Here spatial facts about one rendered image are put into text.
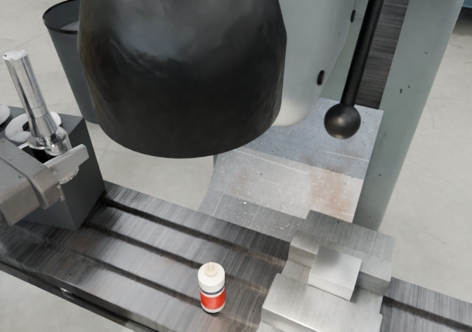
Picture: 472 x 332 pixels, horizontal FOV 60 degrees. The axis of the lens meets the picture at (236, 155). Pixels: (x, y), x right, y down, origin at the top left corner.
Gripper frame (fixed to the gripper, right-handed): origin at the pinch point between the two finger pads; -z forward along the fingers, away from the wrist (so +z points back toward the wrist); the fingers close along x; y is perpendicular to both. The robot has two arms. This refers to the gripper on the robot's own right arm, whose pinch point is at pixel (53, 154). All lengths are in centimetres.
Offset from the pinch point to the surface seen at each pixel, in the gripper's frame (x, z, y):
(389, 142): -30, -53, 18
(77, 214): 10.8, -4.9, 24.0
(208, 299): -20.3, -5.5, 22.9
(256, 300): -25.1, -11.6, 27.2
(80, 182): 12.2, -8.2, 18.9
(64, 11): 174, -112, 59
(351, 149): -25, -47, 19
